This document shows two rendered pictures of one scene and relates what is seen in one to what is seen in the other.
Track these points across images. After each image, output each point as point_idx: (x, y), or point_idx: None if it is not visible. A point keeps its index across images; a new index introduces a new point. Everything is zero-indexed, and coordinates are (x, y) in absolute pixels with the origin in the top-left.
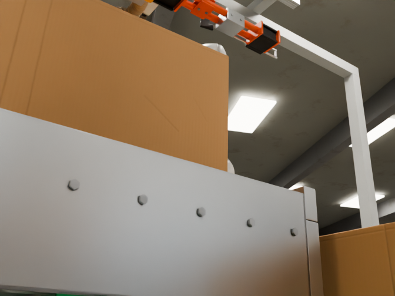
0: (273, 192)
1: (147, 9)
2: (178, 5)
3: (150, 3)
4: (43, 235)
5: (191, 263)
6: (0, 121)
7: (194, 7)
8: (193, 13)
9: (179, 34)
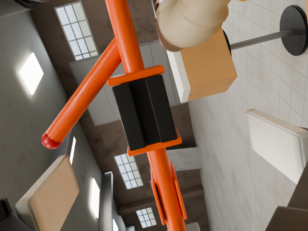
0: None
1: (52, 196)
2: (177, 130)
3: (66, 166)
4: None
5: None
6: None
7: (173, 173)
8: (179, 187)
9: (305, 3)
